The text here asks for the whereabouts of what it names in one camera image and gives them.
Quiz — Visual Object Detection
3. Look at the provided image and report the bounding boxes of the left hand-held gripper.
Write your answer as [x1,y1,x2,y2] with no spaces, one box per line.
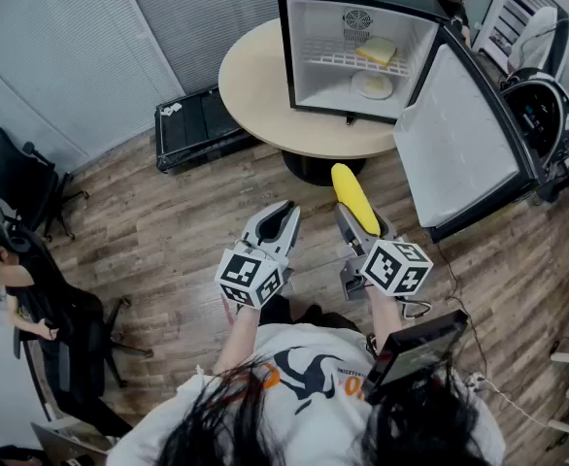
[215,200,302,309]

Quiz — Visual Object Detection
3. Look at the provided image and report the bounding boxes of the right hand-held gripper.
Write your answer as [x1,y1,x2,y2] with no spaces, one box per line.
[334,203,434,302]

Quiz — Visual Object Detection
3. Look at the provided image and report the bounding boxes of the yellow banana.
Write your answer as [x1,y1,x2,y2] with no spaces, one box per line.
[331,162,382,237]

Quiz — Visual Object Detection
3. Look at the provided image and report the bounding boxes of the person's right forearm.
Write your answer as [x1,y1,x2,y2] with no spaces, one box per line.
[365,286,405,354]

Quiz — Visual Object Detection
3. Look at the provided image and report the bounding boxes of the person's left forearm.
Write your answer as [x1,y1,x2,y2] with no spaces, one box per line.
[211,302,262,376]

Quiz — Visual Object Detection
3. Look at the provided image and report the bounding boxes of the person's black trousers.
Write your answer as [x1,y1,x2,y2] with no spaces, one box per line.
[258,294,363,333]

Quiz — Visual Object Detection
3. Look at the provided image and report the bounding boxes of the black chest-mounted device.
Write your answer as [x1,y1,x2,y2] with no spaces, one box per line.
[361,309,469,405]

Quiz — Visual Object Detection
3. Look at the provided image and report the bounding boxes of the black floor tray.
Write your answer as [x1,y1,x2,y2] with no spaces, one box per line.
[154,85,261,173]

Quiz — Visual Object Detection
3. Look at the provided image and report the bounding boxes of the round beige table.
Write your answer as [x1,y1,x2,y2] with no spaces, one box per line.
[218,17,402,187]

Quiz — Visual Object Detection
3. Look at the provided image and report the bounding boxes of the white round plate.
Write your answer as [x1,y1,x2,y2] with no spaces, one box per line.
[351,69,394,100]

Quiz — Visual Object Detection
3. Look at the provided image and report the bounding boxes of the bread slice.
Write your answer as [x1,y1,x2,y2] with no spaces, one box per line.
[354,36,398,67]

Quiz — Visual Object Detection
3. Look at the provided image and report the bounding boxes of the person's white printed shirt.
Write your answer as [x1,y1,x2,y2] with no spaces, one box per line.
[107,322,507,466]

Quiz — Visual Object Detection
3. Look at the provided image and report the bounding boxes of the black swivel chair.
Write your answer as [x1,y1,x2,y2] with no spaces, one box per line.
[12,279,154,397]

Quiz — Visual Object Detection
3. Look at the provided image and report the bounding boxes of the round black machine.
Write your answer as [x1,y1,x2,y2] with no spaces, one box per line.
[500,68,569,164]

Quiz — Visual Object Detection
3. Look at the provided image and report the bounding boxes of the empty black office chair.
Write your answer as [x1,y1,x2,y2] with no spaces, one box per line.
[0,127,90,242]

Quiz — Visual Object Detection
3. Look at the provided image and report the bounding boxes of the metal storage shelf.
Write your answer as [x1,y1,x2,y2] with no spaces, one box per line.
[473,0,557,67]

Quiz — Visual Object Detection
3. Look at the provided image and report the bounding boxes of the grey laptop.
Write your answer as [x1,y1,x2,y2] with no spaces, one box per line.
[30,422,109,466]

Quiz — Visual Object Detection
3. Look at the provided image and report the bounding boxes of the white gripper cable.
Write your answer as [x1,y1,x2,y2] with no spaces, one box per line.
[399,297,434,320]

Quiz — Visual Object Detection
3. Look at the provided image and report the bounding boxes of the black cable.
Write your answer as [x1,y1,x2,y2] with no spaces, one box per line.
[434,243,489,378]

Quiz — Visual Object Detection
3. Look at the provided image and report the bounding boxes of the white wire fridge shelf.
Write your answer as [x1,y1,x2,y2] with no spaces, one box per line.
[303,36,412,78]

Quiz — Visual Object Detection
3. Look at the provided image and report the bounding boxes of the white floor cable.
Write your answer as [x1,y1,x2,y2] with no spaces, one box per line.
[463,371,552,429]

